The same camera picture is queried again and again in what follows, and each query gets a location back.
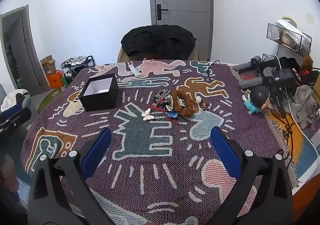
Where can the white flower hair clip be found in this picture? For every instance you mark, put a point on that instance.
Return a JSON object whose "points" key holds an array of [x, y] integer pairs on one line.
{"points": [[172, 104]]}

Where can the black shoe rack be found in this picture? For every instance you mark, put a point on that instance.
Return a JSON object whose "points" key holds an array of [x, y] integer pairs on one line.
{"points": [[77, 63]]}

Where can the figurine with blue clothes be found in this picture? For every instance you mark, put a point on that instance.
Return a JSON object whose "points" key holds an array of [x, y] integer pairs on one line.
{"points": [[260, 96]]}

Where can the orange box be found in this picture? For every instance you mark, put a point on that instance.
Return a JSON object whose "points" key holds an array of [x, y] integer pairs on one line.
{"points": [[55, 80]]}

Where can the orange mat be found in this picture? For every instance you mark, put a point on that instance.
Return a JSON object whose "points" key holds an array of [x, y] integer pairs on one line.
{"points": [[300, 154]]}

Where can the grey cloth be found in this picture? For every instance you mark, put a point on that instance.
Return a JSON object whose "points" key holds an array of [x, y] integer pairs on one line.
{"points": [[306, 104]]}

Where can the grey side door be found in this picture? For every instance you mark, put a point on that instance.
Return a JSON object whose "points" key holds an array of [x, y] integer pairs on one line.
{"points": [[32, 64]]}

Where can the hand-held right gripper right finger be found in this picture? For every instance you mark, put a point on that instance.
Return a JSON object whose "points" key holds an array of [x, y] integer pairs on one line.
{"points": [[223, 149]]}

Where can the brown plush toy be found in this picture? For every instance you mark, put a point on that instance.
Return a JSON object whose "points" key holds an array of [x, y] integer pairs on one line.
{"points": [[307, 62]]}

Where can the black and blue bag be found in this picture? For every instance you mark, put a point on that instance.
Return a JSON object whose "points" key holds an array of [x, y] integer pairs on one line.
{"points": [[15, 117]]}

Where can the printed woven blanket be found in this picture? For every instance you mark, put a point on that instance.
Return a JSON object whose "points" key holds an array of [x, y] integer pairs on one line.
{"points": [[175, 177]]}

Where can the cardboard box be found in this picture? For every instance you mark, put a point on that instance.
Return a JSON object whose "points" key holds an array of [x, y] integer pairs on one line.
{"points": [[48, 64]]}

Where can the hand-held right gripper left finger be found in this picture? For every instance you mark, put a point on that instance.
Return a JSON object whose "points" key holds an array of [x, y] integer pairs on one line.
{"points": [[98, 149]]}

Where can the white butterfly hair clip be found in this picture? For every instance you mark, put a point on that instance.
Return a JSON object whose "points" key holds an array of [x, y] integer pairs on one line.
{"points": [[147, 115]]}

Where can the white cloth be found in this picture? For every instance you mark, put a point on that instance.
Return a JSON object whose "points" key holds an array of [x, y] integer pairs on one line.
{"points": [[10, 98]]}

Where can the black cloth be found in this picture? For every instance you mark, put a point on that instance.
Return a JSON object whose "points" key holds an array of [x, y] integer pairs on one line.
{"points": [[157, 39]]}

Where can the white tube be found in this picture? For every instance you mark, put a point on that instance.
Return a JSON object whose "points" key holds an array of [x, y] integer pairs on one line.
{"points": [[136, 71]]}

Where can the black and grey equipment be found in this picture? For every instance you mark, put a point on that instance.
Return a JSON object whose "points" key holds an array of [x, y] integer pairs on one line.
{"points": [[272, 72]]}

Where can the black square box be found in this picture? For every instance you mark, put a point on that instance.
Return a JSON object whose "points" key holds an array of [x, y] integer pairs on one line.
{"points": [[100, 102]]}

